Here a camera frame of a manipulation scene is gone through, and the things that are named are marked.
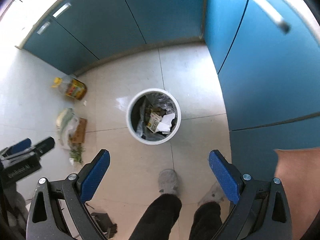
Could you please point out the blue kitchen cabinet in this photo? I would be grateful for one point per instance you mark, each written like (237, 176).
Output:
(269, 79)

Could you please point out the white round trash bin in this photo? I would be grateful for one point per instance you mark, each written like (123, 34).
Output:
(131, 104)

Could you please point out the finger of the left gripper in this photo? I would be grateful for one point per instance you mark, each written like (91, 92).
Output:
(43, 147)
(18, 147)

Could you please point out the grey slipper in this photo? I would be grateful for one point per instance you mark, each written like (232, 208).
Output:
(168, 182)
(215, 194)

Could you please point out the white gloved left hand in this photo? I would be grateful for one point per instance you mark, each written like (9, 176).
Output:
(16, 210)

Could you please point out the pink and yellow box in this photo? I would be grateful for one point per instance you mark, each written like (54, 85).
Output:
(153, 122)

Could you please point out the dark object on floor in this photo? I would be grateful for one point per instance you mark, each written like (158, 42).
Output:
(105, 224)

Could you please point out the black trouser leg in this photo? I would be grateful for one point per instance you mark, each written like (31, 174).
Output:
(158, 219)
(207, 221)

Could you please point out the left black trouser leg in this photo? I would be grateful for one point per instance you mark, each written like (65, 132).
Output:
(158, 219)

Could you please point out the bare right forearm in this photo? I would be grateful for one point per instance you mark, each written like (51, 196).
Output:
(298, 171)

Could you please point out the right grey slipper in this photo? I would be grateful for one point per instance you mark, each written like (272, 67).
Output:
(215, 194)

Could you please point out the silver cabinet handle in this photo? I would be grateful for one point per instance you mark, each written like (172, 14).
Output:
(43, 28)
(273, 14)
(62, 9)

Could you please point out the brown cardboard box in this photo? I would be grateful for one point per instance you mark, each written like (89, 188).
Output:
(79, 135)

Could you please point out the right black trouser leg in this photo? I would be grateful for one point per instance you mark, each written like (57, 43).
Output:
(207, 221)

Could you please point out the yellow oil bottle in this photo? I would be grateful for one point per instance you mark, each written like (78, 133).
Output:
(70, 86)

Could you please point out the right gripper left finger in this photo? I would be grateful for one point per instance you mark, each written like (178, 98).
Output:
(46, 220)

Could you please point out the bag with white vegetable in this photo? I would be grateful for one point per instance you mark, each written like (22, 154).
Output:
(66, 123)

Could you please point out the left grey slipper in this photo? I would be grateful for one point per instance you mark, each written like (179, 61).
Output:
(168, 182)

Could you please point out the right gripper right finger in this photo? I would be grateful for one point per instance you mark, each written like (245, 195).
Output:
(259, 209)

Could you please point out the clear plastic bin liner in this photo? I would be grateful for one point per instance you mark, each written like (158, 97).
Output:
(158, 103)

